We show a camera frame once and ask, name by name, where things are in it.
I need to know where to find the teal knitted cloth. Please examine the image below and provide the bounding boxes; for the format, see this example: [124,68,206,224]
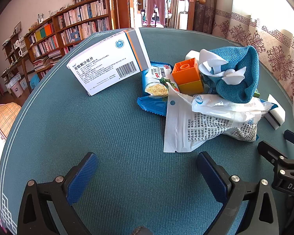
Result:
[201,45,260,104]

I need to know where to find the brown curtain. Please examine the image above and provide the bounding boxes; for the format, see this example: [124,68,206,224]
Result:
[193,0,217,33]

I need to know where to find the small wooden shelf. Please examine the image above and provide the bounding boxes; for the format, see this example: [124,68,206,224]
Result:
[1,32,32,96]

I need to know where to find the wooden door with knob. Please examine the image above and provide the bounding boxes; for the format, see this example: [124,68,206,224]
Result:
[178,0,198,30]

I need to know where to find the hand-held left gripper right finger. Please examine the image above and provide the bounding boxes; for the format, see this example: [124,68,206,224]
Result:
[197,151,279,235]

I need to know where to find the patterned beige curtain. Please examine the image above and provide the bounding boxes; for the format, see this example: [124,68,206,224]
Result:
[212,0,294,101]

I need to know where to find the orange and yellow toy block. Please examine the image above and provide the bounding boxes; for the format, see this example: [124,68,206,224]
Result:
[172,58,204,96]

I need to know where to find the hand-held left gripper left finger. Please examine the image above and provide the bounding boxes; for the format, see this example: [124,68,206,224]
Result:
[18,152,99,235]

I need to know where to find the white printed plastic bag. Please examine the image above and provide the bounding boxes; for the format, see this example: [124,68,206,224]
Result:
[163,86,259,153]

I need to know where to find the white medicine box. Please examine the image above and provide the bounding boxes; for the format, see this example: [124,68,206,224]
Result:
[66,27,152,96]

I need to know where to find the floral bed cover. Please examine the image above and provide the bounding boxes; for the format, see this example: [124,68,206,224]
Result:
[0,103,22,226]

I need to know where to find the wooden bookshelf with books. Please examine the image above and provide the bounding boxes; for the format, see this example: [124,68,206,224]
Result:
[23,0,120,81]

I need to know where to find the hanging mauve pants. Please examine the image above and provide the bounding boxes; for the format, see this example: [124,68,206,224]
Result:
[146,0,168,27]

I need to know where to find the white storage bins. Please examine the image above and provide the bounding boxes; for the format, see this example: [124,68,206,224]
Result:
[5,76,27,97]

